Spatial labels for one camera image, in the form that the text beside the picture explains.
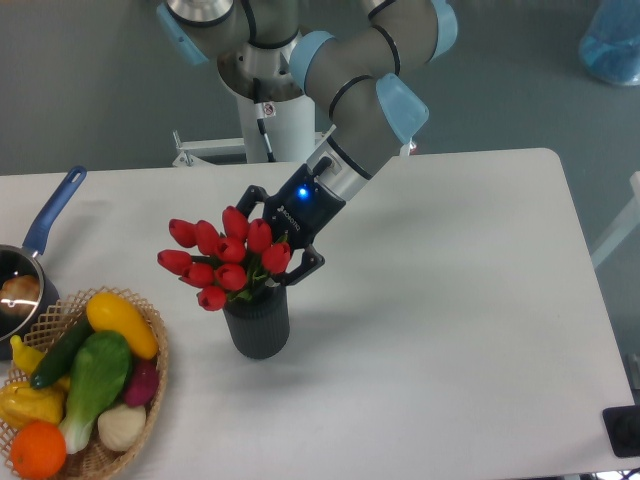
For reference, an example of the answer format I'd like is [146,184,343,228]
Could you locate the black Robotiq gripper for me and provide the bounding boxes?
[236,164,346,286]

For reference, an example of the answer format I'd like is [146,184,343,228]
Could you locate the red tulip bouquet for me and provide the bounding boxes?
[157,206,292,311]

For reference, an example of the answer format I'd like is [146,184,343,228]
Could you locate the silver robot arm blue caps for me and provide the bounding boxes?
[157,1,458,285]

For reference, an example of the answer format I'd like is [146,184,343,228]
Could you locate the dark grey ribbed vase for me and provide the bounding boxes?
[223,286,290,360]

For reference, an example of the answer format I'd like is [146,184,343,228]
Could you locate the yellow squash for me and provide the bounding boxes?
[86,292,159,360]

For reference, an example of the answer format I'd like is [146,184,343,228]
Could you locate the purple red onion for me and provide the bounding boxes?
[122,360,159,407]

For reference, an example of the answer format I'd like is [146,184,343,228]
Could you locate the green bok choy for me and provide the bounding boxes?
[59,330,132,455]

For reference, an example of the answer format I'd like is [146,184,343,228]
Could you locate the dark green cucumber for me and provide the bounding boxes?
[30,315,94,389]

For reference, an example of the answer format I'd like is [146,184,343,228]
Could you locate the white garlic bulb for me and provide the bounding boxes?
[97,404,146,452]

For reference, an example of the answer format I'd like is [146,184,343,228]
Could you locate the brown bread roll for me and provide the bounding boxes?
[1,275,40,319]

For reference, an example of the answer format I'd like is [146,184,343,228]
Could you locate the yellow banana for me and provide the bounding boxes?
[9,335,45,382]

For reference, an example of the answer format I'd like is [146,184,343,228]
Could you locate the woven wicker basket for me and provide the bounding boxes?
[22,287,169,479]

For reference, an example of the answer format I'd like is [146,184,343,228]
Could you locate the yellow bell pepper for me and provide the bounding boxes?
[1,381,65,430]

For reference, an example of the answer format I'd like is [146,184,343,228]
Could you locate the orange fruit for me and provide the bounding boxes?
[9,421,67,479]

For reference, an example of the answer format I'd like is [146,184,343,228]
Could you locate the blue plastic bag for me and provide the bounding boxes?
[578,0,639,86]

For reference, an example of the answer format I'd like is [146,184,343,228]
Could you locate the black device at table edge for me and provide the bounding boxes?
[602,405,640,458]

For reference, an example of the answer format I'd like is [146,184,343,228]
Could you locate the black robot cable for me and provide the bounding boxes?
[251,77,278,164]

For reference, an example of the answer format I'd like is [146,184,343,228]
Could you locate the blue handled saucepan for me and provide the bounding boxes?
[1,166,87,361]

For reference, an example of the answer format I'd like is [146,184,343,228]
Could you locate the white frame leg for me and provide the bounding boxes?
[590,171,639,269]

